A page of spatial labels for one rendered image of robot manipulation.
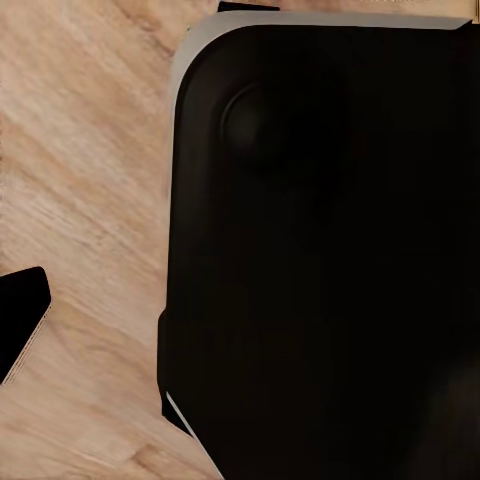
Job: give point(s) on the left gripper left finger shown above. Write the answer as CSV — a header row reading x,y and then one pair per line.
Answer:
x,y
24,297

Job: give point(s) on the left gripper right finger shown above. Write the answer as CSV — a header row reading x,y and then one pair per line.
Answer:
x,y
465,297

